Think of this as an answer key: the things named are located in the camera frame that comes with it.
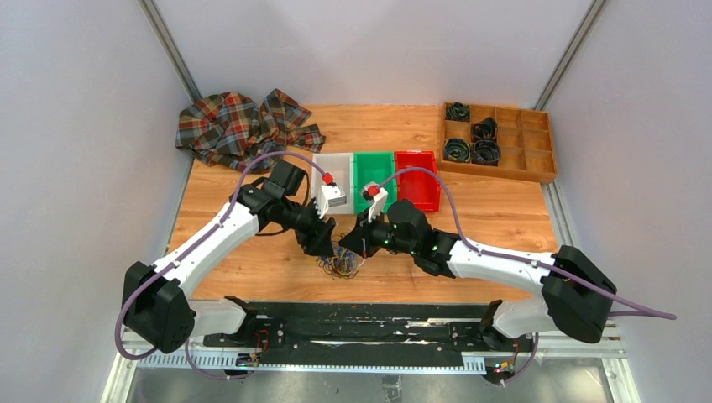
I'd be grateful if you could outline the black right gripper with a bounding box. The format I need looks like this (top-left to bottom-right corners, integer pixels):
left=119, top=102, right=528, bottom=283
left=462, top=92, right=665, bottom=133
left=339, top=207, right=416, bottom=259

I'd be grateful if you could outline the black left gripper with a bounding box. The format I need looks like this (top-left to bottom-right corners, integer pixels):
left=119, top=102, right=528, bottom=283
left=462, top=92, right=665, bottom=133
left=280, top=197, right=337, bottom=257

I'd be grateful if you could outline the yellow wire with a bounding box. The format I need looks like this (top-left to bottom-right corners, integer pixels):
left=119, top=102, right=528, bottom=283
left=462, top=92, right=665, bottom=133
left=325, top=250, right=363, bottom=280

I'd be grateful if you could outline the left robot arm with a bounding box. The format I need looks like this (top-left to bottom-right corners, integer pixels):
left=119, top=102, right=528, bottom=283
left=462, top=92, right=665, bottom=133
left=118, top=160, right=346, bottom=353

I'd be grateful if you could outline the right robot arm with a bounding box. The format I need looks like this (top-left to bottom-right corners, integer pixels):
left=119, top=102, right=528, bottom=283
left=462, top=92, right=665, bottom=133
left=339, top=201, right=617, bottom=350

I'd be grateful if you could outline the green plastic bin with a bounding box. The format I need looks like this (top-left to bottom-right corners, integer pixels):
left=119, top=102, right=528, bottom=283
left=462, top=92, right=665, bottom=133
left=353, top=152, right=395, bottom=213

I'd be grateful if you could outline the white plastic bin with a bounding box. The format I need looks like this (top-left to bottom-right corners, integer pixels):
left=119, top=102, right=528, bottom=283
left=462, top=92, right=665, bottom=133
left=312, top=153, right=354, bottom=215

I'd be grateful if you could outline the red plastic bin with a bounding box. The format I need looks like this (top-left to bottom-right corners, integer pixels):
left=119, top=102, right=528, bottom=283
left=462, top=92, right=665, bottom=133
left=394, top=150, right=441, bottom=212

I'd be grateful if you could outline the plaid cloth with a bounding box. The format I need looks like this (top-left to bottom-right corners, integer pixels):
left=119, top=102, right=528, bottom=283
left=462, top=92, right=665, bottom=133
left=175, top=89, right=327, bottom=171

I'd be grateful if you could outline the wooden compartment tray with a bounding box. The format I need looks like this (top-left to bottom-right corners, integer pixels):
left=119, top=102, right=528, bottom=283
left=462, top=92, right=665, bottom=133
left=435, top=102, right=557, bottom=184

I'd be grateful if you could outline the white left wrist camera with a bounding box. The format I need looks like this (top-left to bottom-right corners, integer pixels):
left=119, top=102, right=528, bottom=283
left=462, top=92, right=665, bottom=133
left=316, top=185, right=348, bottom=218

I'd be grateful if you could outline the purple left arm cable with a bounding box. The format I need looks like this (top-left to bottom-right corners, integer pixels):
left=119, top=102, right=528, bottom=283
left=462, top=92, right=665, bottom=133
left=113, top=149, right=335, bottom=382

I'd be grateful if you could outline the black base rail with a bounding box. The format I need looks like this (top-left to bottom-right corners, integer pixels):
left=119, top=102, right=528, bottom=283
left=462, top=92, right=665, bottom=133
left=189, top=301, right=533, bottom=374

